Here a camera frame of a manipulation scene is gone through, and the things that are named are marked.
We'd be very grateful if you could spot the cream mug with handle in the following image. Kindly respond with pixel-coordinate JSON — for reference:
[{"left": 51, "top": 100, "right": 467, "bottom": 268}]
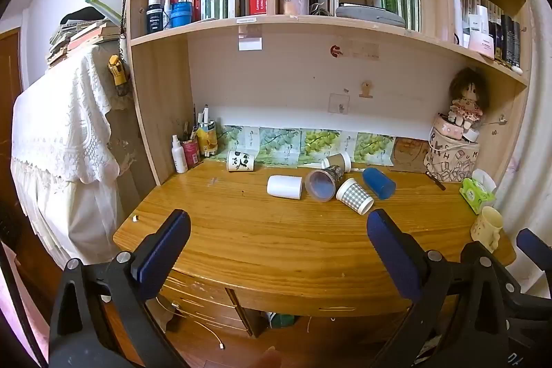
[{"left": 470, "top": 206, "right": 504, "bottom": 252}]

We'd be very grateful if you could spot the wooden desk drawer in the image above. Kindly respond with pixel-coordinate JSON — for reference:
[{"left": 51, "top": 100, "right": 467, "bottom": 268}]
[{"left": 161, "top": 271, "right": 247, "bottom": 338}]

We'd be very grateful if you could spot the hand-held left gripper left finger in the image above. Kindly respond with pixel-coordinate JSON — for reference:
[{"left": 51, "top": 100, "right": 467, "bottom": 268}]
[{"left": 49, "top": 209, "right": 191, "bottom": 368}]

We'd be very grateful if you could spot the blue plastic cup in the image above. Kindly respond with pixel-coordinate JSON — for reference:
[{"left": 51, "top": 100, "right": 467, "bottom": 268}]
[{"left": 362, "top": 167, "right": 396, "bottom": 201}]

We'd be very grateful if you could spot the panda print mug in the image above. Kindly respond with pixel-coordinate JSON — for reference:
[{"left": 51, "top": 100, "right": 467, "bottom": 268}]
[{"left": 227, "top": 150, "right": 255, "bottom": 172}]

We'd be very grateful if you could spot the white spray bottle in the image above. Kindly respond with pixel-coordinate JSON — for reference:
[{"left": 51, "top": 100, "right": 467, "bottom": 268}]
[{"left": 171, "top": 135, "right": 189, "bottom": 174}]

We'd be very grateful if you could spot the red pen holder can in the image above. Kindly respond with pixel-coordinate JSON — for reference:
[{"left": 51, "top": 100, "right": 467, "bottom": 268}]
[{"left": 181, "top": 139, "right": 201, "bottom": 168}]

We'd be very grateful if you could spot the wooden desk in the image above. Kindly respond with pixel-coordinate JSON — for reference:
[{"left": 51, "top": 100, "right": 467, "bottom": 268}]
[{"left": 113, "top": 159, "right": 516, "bottom": 351}]

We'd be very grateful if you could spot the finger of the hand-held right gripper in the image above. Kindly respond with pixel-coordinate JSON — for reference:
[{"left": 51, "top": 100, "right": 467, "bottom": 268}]
[{"left": 516, "top": 228, "right": 552, "bottom": 308}]

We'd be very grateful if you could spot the person's left hand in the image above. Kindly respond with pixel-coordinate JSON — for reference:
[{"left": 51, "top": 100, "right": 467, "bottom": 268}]
[{"left": 254, "top": 346, "right": 283, "bottom": 368}]

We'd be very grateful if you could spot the brown wooden door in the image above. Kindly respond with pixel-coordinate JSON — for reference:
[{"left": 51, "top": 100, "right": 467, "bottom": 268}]
[{"left": 0, "top": 27, "right": 22, "bottom": 101}]

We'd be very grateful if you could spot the dark pen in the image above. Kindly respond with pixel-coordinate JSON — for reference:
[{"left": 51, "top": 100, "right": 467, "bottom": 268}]
[{"left": 425, "top": 171, "right": 447, "bottom": 191}]

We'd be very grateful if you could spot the yellow pen holder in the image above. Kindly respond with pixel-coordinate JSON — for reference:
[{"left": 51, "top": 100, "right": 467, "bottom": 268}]
[{"left": 197, "top": 121, "right": 217, "bottom": 157}]

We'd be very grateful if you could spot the green tissue pack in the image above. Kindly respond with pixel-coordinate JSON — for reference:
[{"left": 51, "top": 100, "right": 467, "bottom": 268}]
[{"left": 458, "top": 174, "right": 497, "bottom": 214}]

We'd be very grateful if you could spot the grey pouch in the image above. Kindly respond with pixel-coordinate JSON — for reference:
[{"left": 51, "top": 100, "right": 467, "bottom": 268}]
[{"left": 335, "top": 5, "right": 407, "bottom": 28}]

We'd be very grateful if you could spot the clear adhesive hook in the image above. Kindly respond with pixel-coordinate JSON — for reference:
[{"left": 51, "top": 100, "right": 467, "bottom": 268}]
[{"left": 328, "top": 93, "right": 351, "bottom": 115}]

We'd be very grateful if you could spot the checkered paper cup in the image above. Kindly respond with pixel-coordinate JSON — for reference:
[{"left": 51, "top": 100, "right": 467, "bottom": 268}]
[{"left": 336, "top": 178, "right": 375, "bottom": 216}]

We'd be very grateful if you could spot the plain white cup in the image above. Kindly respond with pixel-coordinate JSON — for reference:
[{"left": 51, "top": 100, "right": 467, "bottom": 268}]
[{"left": 266, "top": 175, "right": 303, "bottom": 200}]

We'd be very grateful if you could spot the brown paper sheet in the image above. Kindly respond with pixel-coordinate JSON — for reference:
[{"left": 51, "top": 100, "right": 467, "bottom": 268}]
[{"left": 390, "top": 137, "right": 430, "bottom": 172}]

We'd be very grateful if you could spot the brown paper cup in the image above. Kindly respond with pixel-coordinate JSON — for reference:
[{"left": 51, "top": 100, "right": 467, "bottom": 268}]
[{"left": 321, "top": 152, "right": 352, "bottom": 174}]

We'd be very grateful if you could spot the blue jar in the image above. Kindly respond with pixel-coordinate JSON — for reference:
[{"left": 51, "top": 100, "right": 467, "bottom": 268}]
[{"left": 171, "top": 1, "right": 193, "bottom": 29}]

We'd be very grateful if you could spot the dark patterned cup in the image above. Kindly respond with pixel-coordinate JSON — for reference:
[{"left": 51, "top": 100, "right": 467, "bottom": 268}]
[{"left": 305, "top": 165, "right": 344, "bottom": 203}]

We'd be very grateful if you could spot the wooden bookshelf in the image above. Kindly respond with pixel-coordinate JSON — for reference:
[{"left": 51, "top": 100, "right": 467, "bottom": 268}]
[{"left": 123, "top": 0, "right": 534, "bottom": 222}]

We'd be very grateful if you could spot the brown haired rag doll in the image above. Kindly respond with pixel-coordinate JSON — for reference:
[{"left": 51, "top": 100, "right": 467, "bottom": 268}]
[{"left": 448, "top": 67, "right": 489, "bottom": 127}]

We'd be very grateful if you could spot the stack of old books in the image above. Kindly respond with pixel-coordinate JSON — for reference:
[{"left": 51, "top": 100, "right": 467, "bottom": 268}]
[{"left": 45, "top": 18, "right": 126, "bottom": 68}]

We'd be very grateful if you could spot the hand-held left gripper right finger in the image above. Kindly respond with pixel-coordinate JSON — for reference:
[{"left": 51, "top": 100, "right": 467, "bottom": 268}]
[{"left": 366, "top": 208, "right": 522, "bottom": 368}]

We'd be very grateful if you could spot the white lace cloth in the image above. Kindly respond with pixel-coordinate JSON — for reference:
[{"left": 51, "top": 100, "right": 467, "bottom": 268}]
[{"left": 9, "top": 49, "right": 132, "bottom": 261}]

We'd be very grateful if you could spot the yellow toy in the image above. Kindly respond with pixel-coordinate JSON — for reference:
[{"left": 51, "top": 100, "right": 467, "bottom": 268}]
[{"left": 107, "top": 54, "right": 127, "bottom": 86}]

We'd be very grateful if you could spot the row of cosmetic boxes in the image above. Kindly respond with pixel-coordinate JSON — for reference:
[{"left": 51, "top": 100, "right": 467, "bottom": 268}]
[{"left": 452, "top": 0, "right": 523, "bottom": 69}]

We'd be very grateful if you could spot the grape print paper strip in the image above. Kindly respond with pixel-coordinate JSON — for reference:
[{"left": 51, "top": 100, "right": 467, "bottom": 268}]
[{"left": 216, "top": 124, "right": 396, "bottom": 168}]

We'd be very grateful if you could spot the pink round box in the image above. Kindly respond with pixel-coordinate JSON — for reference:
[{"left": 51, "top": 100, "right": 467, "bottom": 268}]
[{"left": 435, "top": 115, "right": 465, "bottom": 141}]

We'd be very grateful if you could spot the white cable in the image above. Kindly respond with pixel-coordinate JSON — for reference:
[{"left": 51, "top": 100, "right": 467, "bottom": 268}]
[{"left": 155, "top": 295, "right": 226, "bottom": 350}]

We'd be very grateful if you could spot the letter print fabric bag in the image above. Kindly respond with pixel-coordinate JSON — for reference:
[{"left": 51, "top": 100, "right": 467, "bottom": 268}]
[{"left": 423, "top": 127, "right": 480, "bottom": 183}]

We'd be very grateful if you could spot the black bottle white cap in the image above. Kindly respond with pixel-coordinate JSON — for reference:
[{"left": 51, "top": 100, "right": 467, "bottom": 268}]
[{"left": 146, "top": 0, "right": 164, "bottom": 35}]

